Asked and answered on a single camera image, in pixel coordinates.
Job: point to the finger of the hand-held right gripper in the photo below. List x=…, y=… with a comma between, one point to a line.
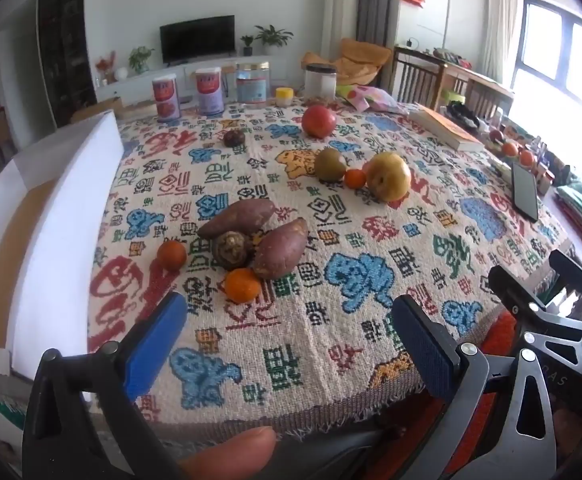
x=516, y=294
x=573, y=269

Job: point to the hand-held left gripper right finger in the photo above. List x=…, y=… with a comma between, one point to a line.
x=421, y=347

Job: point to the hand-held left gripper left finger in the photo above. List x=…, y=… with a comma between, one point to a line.
x=156, y=342

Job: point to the reddish orange tangerine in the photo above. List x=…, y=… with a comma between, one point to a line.
x=172, y=254

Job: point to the bright orange tangerine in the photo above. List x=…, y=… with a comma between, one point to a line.
x=242, y=285

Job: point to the wrinkled brown passion fruit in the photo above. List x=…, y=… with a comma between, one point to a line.
x=228, y=251

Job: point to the long purple sweet potato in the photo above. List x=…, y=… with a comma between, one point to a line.
x=238, y=217

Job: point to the plump purple sweet potato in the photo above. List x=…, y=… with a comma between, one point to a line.
x=281, y=250

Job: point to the large yellow pear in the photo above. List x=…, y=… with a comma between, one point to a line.
x=388, y=177

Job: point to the person's left hand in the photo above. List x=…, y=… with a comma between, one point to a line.
x=231, y=450

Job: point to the black smartphone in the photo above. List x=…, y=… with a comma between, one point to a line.
x=524, y=191

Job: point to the red cloth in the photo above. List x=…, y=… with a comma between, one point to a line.
x=421, y=440

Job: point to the orange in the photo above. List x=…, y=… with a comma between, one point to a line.
x=526, y=157
x=510, y=149

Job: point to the printed woven tablecloth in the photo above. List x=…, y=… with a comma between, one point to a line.
x=321, y=270

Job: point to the dark red apple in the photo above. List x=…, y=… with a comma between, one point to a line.
x=495, y=135

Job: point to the paperback book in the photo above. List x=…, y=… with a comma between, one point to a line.
x=446, y=127

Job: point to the small orange tangerine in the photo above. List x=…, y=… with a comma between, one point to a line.
x=355, y=179

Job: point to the wooden chair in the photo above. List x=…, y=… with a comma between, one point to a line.
x=486, y=97
x=416, y=77

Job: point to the green brown pear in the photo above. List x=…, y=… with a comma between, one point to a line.
x=329, y=165

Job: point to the window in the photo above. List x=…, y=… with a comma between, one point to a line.
x=561, y=55

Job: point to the wrinkled dark passion fruit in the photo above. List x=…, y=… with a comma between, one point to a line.
x=234, y=138

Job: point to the cardboard box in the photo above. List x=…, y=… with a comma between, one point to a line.
x=121, y=107

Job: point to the red label canister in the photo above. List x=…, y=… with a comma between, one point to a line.
x=209, y=91
x=165, y=97

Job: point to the white curtain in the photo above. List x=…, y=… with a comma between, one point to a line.
x=500, y=25

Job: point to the white television cabinet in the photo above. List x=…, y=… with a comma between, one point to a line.
x=136, y=87

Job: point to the white round lamp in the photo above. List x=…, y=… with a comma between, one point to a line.
x=120, y=74

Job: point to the clear jar silver lid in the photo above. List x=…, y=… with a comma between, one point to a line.
x=253, y=85

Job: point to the small yellow lid jar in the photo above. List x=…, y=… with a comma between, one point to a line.
x=284, y=97

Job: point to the orange cushion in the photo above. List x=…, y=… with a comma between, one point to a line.
x=358, y=62

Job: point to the red flower bouquet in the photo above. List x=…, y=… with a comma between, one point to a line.
x=104, y=66

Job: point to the clear jar black lid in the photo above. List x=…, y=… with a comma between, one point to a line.
x=320, y=84

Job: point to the potted green plant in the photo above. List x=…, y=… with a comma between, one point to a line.
x=141, y=59

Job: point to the black television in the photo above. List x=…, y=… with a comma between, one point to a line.
x=197, y=40

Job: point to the dark tall cabinet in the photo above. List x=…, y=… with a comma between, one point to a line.
x=66, y=45

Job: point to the small potted plant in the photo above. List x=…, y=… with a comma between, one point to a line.
x=247, y=45

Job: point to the grey curtain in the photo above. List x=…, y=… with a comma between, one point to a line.
x=378, y=5

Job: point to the leafy potted plant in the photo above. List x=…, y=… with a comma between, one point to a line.
x=273, y=36

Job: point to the white standing air conditioner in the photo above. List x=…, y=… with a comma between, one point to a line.
x=338, y=5

